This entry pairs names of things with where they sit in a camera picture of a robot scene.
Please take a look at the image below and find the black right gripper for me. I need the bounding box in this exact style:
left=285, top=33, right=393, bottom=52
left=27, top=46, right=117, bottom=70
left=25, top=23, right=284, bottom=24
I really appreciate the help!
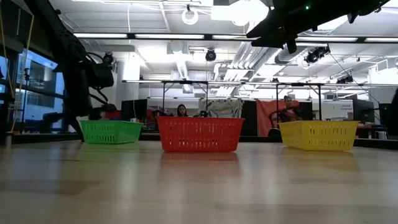
left=245, top=0, right=315, bottom=55

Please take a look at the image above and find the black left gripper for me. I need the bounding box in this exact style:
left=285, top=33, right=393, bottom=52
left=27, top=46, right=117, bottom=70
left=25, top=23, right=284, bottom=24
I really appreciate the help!
left=63, top=70, right=118, bottom=122

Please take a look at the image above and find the green plastic basket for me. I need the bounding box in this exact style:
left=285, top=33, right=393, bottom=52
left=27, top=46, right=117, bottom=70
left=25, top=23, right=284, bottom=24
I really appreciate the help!
left=78, top=119, right=144, bottom=145

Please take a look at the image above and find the fluorescent ceiling light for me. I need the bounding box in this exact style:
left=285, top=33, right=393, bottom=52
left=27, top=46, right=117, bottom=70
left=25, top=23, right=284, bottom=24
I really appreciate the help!
left=364, top=37, right=398, bottom=44
left=297, top=36, right=358, bottom=43
left=134, top=33, right=205, bottom=40
left=73, top=32, right=128, bottom=39
left=212, top=34, right=251, bottom=40

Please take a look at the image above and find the black monitor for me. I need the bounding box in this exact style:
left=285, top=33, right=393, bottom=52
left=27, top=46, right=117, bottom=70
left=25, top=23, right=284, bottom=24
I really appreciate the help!
left=121, top=98, right=149, bottom=122
left=378, top=103, right=398, bottom=127
left=353, top=98, right=376, bottom=124

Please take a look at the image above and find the person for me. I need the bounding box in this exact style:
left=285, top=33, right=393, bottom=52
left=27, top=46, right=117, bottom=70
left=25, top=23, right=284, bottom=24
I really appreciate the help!
left=273, top=95, right=305, bottom=123
left=176, top=104, right=189, bottom=118

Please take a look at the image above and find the orange-red fabric banner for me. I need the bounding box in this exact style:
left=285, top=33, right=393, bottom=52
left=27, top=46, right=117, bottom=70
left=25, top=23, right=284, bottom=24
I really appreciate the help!
left=256, top=99, right=299, bottom=137

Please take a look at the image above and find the crumpled plastic sheet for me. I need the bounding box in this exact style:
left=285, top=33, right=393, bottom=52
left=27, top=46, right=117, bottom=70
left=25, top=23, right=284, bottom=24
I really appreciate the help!
left=198, top=98, right=245, bottom=118

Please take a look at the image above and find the yellow plastic basket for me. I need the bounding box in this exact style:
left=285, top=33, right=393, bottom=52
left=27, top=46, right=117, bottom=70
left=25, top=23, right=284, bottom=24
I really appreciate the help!
left=278, top=120, right=361, bottom=152

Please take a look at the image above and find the red plastic basket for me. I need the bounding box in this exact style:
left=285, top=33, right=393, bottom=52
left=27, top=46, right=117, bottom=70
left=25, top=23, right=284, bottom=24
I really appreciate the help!
left=157, top=116, right=246, bottom=153

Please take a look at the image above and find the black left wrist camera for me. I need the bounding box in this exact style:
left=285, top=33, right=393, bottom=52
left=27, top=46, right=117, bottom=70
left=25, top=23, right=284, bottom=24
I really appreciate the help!
left=88, top=61, right=115, bottom=90

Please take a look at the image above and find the yellow cable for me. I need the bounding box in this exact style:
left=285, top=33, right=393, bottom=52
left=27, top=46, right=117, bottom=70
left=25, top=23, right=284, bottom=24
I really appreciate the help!
left=0, top=12, right=35, bottom=134

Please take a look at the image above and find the white ring light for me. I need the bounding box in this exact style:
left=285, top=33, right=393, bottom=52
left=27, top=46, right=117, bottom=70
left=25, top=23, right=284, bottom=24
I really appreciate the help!
left=181, top=7, right=200, bottom=26

